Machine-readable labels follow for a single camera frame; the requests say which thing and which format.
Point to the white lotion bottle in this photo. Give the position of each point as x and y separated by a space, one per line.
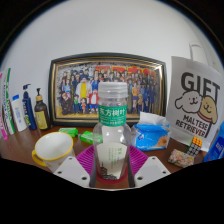
19 115

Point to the small patterned pouch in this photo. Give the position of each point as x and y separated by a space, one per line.
180 158

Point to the framed group photo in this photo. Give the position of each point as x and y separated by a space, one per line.
76 70

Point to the dark blue pump bottle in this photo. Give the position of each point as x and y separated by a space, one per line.
29 111

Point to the green packet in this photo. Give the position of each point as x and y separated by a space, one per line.
68 132
86 137

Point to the small puzzle cube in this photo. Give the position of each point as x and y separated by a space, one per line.
195 146

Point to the tall green white box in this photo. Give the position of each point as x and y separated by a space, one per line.
8 103

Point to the white yellow-rimmed mug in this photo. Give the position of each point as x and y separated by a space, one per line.
53 148

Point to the clear green-labelled drink bottle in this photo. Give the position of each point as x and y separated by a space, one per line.
112 133

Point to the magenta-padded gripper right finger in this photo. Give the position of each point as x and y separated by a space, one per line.
154 169

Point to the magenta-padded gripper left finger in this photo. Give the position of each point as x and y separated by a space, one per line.
68 170

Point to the white printed paper bag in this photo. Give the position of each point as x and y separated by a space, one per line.
196 100

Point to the dark amber pump bottle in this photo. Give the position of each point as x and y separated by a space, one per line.
41 116

